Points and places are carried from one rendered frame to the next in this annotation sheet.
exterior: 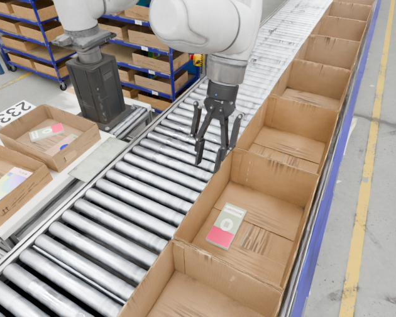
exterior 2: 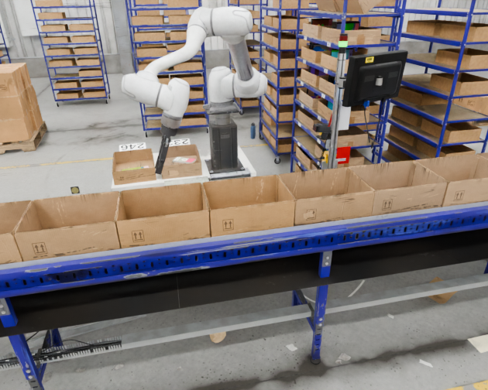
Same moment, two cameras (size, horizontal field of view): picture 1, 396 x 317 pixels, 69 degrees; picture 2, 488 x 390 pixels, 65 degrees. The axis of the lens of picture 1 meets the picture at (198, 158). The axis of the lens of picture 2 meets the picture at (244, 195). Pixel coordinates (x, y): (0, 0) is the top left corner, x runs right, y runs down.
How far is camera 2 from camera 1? 1.61 m
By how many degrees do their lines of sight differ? 43
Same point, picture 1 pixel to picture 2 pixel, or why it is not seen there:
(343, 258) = not seen: outside the picture
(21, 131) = (174, 154)
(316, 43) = (416, 172)
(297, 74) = (348, 183)
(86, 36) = (216, 107)
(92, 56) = (219, 121)
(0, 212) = (118, 178)
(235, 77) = (165, 121)
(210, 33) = (134, 93)
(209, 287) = not seen: hidden behind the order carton
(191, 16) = (125, 84)
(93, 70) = (214, 128)
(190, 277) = not seen: hidden behind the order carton
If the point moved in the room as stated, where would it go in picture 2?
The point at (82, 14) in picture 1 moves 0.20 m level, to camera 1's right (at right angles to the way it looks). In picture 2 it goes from (217, 93) to (236, 98)
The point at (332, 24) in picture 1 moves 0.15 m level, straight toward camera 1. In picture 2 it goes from (482, 166) to (461, 169)
